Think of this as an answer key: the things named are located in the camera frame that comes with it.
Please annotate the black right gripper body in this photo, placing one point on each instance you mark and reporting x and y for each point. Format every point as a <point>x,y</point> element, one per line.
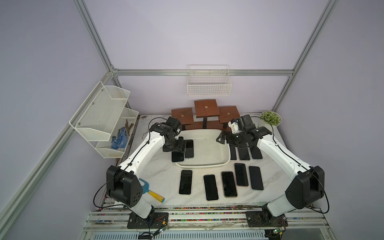
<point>237,139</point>

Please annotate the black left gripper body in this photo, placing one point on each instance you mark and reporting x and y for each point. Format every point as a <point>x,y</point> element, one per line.
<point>175,145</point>

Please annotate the black phone mint case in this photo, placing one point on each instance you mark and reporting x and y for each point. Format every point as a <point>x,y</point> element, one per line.
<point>178,157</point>

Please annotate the black phone grey case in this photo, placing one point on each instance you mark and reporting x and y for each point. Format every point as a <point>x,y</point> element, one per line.
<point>233,153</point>

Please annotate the mint case phone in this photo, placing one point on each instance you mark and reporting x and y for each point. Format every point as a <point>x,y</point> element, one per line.
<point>189,149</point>
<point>256,178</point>

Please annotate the white plastic storage box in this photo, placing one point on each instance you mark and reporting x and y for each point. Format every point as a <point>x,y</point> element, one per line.
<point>208,153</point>

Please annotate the black phone pink case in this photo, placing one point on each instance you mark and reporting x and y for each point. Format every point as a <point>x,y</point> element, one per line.
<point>241,175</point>

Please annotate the black phone cream case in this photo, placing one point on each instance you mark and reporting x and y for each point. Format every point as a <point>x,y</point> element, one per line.
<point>185,187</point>

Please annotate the black phone tan case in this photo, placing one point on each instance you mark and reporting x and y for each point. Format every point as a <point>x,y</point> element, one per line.
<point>229,185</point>

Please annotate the black phone beige case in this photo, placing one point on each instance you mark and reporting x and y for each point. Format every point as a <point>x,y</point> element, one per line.
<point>211,189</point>

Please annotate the black phone clear case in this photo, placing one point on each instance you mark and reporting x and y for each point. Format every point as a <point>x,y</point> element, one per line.
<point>256,153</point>

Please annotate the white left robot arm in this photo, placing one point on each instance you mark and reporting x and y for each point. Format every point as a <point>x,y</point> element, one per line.
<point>123,184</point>

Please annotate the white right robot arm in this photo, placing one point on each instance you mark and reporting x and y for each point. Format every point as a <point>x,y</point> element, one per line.
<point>307,183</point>

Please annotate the brown wooden tiered stand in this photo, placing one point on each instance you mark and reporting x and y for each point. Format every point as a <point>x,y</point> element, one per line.
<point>206,115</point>

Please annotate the green plant white pot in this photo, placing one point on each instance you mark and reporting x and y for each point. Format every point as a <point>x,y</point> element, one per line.
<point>271,118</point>

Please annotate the brown twigs in shelf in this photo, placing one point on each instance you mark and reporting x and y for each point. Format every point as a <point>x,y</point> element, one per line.
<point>128,127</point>

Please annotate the teal yellow garden fork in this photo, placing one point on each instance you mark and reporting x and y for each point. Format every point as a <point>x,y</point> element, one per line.
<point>146,189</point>

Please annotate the blue crumpled cloth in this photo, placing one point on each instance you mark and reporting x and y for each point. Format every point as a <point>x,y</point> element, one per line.
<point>121,140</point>

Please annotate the white mesh two-tier shelf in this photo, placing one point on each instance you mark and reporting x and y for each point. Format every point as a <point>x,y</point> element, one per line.
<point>100,117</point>

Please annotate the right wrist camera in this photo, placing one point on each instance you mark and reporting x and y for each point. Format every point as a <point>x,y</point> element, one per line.
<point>242,124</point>

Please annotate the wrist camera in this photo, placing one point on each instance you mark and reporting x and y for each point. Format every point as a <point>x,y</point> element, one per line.
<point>175,125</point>
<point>242,124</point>

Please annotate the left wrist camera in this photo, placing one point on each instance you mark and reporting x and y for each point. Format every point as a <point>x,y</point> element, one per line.
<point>175,125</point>

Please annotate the white wire wall basket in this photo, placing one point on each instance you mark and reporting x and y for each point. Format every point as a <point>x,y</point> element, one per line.
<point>208,80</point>

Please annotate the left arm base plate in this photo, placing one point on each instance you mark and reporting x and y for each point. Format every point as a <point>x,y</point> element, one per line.
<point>154,221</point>

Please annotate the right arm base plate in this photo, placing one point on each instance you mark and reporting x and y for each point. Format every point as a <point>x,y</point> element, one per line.
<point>264,218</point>

